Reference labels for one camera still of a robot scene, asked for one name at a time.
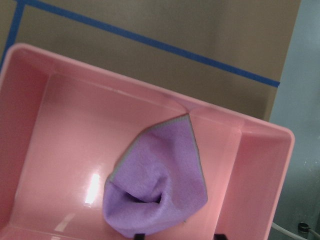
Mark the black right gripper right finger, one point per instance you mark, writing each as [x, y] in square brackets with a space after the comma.
[220, 237]

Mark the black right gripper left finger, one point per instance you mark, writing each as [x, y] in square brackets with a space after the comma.
[139, 236]

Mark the purple cloth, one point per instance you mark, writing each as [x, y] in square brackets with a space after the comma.
[158, 181]

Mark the pink plastic bin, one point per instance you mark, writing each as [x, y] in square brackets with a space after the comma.
[64, 124]

